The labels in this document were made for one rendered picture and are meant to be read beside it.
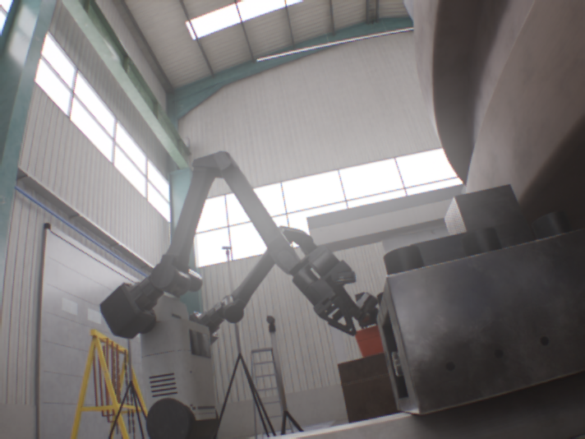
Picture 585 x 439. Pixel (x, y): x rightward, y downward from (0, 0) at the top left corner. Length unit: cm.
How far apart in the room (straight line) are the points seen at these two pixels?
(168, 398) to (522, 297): 102
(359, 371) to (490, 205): 126
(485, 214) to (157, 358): 101
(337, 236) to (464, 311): 436
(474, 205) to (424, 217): 426
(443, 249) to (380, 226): 423
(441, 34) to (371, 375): 140
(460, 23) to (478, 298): 102
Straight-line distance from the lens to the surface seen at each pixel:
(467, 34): 155
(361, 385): 197
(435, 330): 65
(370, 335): 196
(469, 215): 86
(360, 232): 500
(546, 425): 78
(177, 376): 134
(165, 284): 120
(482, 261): 70
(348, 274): 107
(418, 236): 518
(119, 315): 128
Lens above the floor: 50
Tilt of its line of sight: 25 degrees up
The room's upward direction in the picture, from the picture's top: 11 degrees counter-clockwise
